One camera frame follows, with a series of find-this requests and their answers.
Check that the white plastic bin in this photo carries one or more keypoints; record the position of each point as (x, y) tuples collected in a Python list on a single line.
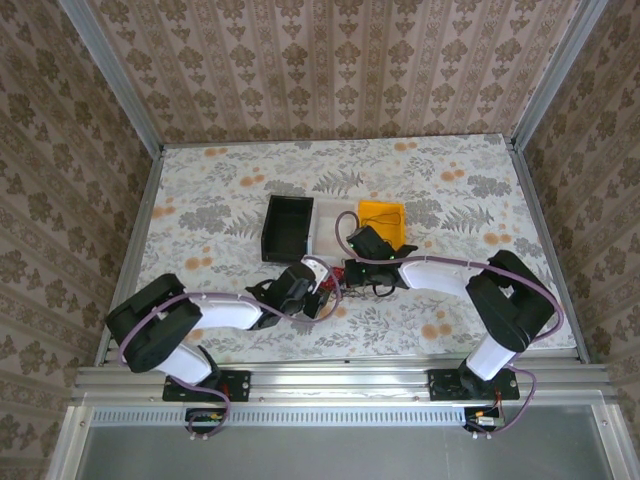
[(325, 211)]

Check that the black connector bracket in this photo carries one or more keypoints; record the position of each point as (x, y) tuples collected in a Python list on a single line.
[(205, 419), (482, 418)]

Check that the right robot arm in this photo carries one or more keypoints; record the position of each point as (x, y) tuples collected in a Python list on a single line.
[(440, 275)]

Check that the yellow plastic bin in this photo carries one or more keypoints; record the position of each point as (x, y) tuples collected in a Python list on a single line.
[(377, 206)]

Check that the floral tablecloth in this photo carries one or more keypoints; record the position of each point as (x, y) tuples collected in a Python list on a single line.
[(450, 320)]

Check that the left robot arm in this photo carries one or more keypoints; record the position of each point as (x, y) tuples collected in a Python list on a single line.
[(225, 315)]

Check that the black plastic bin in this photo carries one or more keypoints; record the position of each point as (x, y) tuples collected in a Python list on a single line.
[(287, 230)]

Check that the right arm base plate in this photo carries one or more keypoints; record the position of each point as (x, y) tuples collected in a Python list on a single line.
[(442, 385)]

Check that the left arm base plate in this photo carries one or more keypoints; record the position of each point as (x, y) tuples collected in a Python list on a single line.
[(237, 385)]

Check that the aluminium table side rail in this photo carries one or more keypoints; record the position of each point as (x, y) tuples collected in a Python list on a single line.
[(132, 250), (550, 250)]

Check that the grey metal panel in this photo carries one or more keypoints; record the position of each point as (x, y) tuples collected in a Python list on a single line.
[(340, 455)]

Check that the aluminium mounting beam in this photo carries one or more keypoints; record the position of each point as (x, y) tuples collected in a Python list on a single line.
[(340, 382)]

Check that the aluminium frame post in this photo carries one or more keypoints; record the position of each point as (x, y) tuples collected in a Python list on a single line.
[(112, 75), (555, 75)]

